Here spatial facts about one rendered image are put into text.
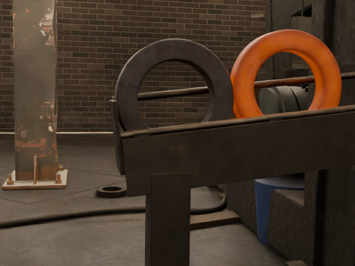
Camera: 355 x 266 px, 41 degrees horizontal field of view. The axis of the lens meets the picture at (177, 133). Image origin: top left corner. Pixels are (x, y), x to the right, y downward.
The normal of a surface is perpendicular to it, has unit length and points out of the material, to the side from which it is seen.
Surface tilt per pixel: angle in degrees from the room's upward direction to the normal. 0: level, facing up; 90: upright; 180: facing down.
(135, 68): 90
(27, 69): 90
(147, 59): 90
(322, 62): 90
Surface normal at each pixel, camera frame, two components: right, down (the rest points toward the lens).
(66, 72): 0.21, 0.10
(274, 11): -0.93, 0.02
